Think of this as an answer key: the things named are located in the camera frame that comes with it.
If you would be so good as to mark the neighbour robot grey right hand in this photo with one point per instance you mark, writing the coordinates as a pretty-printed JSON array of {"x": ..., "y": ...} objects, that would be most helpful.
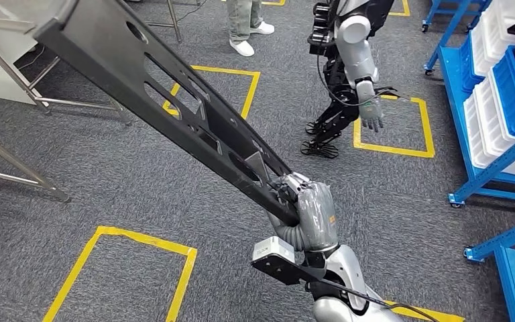
[{"x": 371, "y": 114}]

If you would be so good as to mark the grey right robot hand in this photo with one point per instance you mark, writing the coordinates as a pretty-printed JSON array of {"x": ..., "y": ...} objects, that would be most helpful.
[{"x": 317, "y": 218}]

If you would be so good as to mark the long black plastic panel part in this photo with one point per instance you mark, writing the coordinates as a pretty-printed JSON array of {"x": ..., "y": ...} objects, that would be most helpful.
[{"x": 106, "y": 49}]

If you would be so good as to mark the neighbour robot silver right arm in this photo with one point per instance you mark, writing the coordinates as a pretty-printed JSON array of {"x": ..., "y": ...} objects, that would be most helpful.
[{"x": 355, "y": 58}]

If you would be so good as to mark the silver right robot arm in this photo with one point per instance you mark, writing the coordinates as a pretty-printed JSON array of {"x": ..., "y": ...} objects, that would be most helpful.
[{"x": 346, "y": 266}]

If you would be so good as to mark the neighbour humanoid robot body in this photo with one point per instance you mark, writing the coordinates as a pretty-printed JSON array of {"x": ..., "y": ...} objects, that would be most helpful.
[{"x": 333, "y": 115}]

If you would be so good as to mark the yellow floor tape square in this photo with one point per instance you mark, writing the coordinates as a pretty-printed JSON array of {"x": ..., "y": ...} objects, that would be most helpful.
[
  {"x": 393, "y": 151},
  {"x": 402, "y": 13},
  {"x": 222, "y": 69}
]

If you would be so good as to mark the white plastic tray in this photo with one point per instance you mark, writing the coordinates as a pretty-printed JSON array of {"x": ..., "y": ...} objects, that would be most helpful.
[
  {"x": 490, "y": 115},
  {"x": 477, "y": 142}
]

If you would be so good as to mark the white plastic crate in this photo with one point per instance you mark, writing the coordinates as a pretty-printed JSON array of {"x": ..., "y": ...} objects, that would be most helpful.
[{"x": 493, "y": 26}]

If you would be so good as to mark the person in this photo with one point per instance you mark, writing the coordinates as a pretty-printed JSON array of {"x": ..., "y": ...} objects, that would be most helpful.
[{"x": 239, "y": 17}]

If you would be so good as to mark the steel stand legs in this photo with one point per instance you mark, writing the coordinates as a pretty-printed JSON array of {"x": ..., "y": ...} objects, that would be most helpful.
[{"x": 173, "y": 22}]

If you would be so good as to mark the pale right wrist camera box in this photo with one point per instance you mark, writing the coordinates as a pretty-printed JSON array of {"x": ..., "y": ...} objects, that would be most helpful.
[{"x": 273, "y": 250}]

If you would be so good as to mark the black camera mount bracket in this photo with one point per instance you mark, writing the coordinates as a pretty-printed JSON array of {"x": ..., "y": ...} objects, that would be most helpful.
[{"x": 284, "y": 272}]

